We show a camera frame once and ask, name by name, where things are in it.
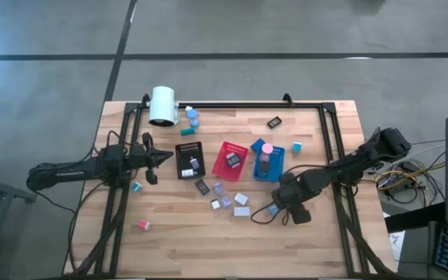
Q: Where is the black plastic basket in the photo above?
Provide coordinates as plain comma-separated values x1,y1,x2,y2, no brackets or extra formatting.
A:
174,141,207,180

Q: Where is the black desk foot bar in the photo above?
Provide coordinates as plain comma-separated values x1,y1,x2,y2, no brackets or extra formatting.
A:
383,201,446,233

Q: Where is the black digital clock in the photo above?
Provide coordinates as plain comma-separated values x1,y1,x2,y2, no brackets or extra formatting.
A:
194,178,212,197
266,115,283,130
225,152,243,169

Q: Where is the grey metal stand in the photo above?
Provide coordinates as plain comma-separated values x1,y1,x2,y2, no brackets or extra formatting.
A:
0,170,38,280

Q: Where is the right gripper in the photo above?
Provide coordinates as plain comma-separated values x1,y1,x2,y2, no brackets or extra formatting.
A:
271,172,317,226

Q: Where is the white paper on floor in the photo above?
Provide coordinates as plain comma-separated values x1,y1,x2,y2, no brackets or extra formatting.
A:
387,231,406,260

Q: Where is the blue plastic basket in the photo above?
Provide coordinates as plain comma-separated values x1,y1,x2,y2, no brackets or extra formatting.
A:
253,142,286,183

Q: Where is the pink-capped hourglass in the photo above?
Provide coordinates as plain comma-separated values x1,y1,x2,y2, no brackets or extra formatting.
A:
258,142,275,163

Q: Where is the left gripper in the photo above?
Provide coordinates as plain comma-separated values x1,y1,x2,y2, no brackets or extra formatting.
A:
130,131,175,186

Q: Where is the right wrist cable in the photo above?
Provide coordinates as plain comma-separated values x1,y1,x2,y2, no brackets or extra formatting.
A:
250,201,289,226

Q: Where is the red plastic basket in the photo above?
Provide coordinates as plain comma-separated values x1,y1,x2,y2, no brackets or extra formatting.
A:
211,141,250,183

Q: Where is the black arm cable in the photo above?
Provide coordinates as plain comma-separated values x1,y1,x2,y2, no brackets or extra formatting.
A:
67,180,108,273

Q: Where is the white cylinder lamp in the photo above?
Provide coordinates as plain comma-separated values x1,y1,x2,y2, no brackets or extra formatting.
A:
148,86,180,128

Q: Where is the floor cable bundle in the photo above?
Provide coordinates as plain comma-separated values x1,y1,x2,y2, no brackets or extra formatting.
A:
373,155,448,205

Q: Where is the dark blue box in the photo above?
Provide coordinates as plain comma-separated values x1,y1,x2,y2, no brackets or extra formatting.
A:
250,138,267,154

